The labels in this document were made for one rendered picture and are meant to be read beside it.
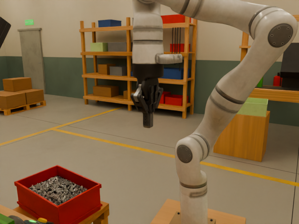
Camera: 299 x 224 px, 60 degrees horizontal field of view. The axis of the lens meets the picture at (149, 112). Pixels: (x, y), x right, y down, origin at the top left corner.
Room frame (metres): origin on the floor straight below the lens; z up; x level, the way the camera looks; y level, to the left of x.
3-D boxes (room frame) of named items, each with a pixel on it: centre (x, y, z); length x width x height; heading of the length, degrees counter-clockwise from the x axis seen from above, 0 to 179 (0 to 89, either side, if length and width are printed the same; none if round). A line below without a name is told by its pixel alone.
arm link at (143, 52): (0.62, -0.01, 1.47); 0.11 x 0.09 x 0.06; 62
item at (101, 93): (6.46, 0.39, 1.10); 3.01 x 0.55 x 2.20; 59
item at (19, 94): (6.48, 3.41, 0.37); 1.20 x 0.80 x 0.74; 157
